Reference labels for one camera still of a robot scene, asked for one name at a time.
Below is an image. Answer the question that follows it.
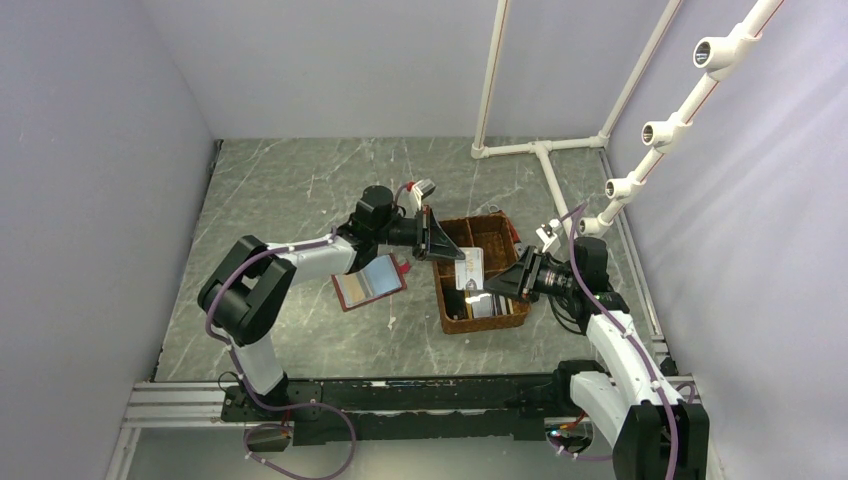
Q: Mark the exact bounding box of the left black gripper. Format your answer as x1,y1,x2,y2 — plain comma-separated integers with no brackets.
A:
375,206,465,263

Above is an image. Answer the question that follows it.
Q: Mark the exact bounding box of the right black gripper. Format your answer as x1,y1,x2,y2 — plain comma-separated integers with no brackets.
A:
483,245,579,303

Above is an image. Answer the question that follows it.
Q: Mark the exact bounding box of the white card stack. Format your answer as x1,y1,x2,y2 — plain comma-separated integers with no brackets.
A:
464,291,514,319

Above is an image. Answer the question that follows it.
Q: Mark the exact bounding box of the red leather card holder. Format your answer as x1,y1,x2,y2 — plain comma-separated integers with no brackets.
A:
331,253,411,312

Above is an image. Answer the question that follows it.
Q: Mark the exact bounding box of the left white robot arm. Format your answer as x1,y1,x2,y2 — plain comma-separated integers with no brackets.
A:
197,180,465,420

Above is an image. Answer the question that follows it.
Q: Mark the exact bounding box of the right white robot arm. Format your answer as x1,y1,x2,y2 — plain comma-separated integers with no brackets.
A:
484,237,710,479

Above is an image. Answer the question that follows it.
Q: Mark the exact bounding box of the brown woven basket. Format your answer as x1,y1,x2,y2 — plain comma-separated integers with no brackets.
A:
433,210,531,335

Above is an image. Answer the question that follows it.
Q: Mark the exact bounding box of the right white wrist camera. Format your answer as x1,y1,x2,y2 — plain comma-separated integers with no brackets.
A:
535,219,563,254

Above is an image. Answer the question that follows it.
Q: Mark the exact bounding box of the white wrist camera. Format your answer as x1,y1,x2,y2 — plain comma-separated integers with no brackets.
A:
535,219,563,254
406,179,436,212

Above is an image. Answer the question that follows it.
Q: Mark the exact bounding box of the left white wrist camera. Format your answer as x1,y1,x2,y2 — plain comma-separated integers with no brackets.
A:
406,179,436,212

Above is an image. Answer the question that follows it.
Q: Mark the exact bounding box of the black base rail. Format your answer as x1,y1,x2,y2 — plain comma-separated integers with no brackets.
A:
221,372,583,446

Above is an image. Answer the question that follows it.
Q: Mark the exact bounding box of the white pvc pipe frame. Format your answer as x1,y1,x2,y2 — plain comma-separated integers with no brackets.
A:
470,0,786,238

